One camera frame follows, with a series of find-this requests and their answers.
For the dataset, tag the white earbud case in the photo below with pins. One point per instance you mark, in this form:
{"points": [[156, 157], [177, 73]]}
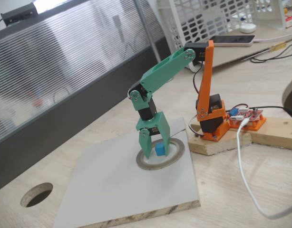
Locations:
{"points": [[247, 28]]}

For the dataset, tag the white laminated wooden board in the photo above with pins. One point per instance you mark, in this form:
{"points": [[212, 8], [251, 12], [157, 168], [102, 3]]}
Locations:
{"points": [[112, 202]]}

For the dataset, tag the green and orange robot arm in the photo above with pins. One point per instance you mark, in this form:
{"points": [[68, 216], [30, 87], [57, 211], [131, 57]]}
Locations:
{"points": [[160, 71]]}

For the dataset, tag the wooden base block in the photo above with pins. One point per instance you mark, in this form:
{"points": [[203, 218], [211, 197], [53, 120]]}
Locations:
{"points": [[219, 145]]}

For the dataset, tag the green gripper with servo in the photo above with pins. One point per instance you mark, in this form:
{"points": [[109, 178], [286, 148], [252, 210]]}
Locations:
{"points": [[162, 125]]}

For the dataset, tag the brown cardboard sheet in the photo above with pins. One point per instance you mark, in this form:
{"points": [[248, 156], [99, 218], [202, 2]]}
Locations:
{"points": [[231, 55]]}

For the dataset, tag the white perforated plastic crate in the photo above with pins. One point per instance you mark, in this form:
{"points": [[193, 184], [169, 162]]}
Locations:
{"points": [[174, 35]]}

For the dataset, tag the red controller circuit board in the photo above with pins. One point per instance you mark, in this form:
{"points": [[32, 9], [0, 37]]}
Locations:
{"points": [[248, 114]]}

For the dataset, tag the smartphone with pink case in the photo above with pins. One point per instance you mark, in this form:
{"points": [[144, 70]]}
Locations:
{"points": [[234, 40]]}

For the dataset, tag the orange circuit board holder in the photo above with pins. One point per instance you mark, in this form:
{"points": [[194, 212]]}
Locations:
{"points": [[257, 124]]}

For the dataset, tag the frosted glass desk partition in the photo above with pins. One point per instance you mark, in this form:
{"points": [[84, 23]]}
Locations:
{"points": [[65, 59]]}

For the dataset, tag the blue cube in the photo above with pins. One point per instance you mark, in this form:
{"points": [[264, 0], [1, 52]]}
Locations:
{"points": [[160, 150]]}

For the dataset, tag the long wooden base plank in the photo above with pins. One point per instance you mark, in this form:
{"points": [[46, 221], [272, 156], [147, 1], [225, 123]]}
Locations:
{"points": [[279, 133]]}

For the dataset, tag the black box device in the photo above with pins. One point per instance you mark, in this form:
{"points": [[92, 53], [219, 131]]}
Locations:
{"points": [[20, 13]]}

